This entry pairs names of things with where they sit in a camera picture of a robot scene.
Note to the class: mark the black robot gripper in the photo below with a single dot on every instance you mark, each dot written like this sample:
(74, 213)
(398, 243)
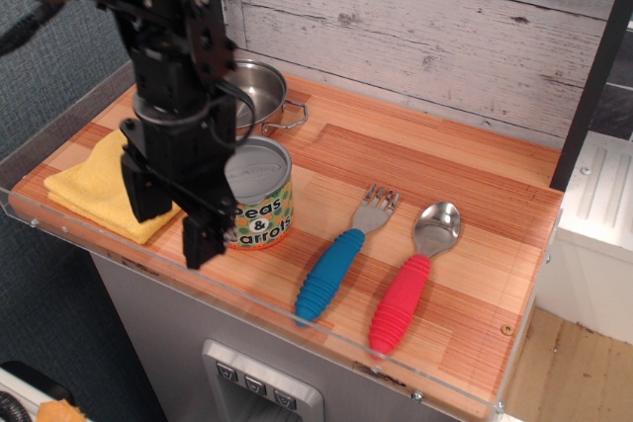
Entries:
(181, 159)

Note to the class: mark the grey toy cabinet body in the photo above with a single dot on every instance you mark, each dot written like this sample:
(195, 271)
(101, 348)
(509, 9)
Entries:
(168, 328)

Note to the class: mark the clear acrylic counter guard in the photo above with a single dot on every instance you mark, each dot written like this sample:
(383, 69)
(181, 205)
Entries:
(469, 118)

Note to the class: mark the peas and carrots can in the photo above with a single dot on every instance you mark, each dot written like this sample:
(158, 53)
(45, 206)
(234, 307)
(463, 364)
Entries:
(260, 178)

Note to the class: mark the folded yellow cloth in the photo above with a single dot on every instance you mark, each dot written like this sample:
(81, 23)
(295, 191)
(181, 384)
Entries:
(95, 189)

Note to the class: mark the stainless steel pot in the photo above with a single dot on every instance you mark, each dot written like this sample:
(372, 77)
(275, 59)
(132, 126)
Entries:
(267, 88)

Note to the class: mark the dark right post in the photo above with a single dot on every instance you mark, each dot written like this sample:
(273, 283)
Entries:
(605, 56)

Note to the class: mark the orange and black object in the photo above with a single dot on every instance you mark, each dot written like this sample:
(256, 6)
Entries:
(29, 395)

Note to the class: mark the white toy appliance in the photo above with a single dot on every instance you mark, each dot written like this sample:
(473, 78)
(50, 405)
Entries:
(587, 274)

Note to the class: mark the blue handled fork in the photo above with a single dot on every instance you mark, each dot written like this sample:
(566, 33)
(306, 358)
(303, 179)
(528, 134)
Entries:
(326, 276)

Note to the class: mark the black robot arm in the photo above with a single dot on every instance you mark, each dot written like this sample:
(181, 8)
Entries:
(179, 49)

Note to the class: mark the silver dispenser button panel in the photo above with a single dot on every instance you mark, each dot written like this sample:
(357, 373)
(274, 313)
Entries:
(245, 389)

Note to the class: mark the red handled spoon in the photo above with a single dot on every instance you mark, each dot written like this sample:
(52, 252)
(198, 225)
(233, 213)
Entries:
(436, 231)

